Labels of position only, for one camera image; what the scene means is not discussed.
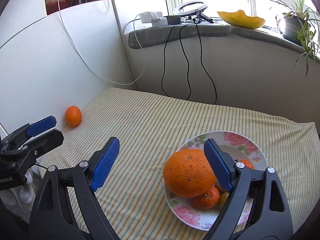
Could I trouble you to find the striped tablecloth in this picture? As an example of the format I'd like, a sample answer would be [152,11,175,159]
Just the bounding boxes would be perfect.
[41,88,319,239]

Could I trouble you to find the small orange by wall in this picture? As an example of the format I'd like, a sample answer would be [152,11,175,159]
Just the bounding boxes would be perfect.
[65,106,82,127]

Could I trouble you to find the mandarin with stem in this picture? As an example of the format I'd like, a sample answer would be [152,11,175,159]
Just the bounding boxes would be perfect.
[234,159,254,169]

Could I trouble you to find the middle black cable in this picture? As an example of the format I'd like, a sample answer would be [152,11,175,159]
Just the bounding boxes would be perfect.
[178,24,192,101]

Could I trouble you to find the left black cable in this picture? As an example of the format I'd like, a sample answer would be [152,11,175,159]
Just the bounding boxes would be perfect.
[161,24,176,98]

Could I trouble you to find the potted spider plant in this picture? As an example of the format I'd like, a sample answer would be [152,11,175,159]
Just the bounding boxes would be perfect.
[276,0,319,75]

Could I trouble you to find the floral white plate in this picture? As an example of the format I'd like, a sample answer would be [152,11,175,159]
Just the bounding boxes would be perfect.
[164,131,268,231]

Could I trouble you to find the front mandarin in plate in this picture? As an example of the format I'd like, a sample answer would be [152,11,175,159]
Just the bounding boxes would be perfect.
[192,186,220,210]

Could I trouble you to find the black power adapter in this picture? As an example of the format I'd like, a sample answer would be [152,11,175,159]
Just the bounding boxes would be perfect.
[165,15,181,25]

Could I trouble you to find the black cable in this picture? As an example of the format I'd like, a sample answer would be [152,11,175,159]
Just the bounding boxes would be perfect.
[161,24,176,98]
[178,24,192,101]
[196,23,218,105]

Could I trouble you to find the white power strip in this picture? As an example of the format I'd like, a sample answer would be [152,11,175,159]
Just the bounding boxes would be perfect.
[139,11,168,27]

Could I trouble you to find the white gloved left hand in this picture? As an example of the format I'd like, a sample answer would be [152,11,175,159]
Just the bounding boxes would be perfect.
[1,168,36,223]

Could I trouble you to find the grey windowsill mat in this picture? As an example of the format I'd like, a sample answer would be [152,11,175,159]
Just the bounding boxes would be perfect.
[127,24,304,54]

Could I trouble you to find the large orange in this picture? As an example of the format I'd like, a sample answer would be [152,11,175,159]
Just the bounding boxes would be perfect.
[163,148,216,198]

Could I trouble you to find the white cable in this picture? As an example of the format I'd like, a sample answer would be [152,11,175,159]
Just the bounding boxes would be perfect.
[55,0,146,86]

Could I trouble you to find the green yellow fruit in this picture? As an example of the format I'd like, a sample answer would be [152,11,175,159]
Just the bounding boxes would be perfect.
[217,192,229,209]

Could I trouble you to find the ring light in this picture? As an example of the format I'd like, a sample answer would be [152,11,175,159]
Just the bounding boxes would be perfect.
[173,1,214,23]

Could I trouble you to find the right black cable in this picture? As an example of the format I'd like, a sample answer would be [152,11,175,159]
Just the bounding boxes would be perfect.
[196,23,218,105]

